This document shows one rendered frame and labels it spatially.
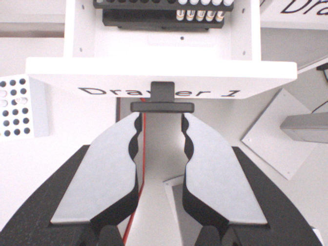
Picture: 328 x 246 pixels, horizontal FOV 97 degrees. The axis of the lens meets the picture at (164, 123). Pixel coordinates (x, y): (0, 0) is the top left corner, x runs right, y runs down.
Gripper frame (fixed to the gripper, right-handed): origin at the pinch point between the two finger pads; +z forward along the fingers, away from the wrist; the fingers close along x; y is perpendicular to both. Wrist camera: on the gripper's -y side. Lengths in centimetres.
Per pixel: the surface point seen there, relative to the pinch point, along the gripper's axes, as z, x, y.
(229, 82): 6.8, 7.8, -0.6
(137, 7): 13.3, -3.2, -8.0
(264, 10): 20.7, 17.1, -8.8
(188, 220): 20, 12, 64
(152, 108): 4.6, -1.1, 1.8
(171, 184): 54, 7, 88
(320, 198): 49, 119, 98
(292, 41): 33.3, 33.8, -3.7
